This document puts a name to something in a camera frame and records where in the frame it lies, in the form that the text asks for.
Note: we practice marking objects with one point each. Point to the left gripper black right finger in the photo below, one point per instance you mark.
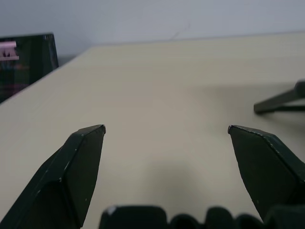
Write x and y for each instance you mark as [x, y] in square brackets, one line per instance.
[264, 171]

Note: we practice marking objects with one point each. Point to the whiteboard with black stand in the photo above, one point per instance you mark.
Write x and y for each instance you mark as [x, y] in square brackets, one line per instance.
[283, 99]

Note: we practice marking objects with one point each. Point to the open laptop with dark screen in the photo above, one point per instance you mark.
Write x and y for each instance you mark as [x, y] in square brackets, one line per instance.
[28, 62]

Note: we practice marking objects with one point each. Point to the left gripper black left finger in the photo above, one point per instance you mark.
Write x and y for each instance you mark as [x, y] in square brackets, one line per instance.
[62, 181]

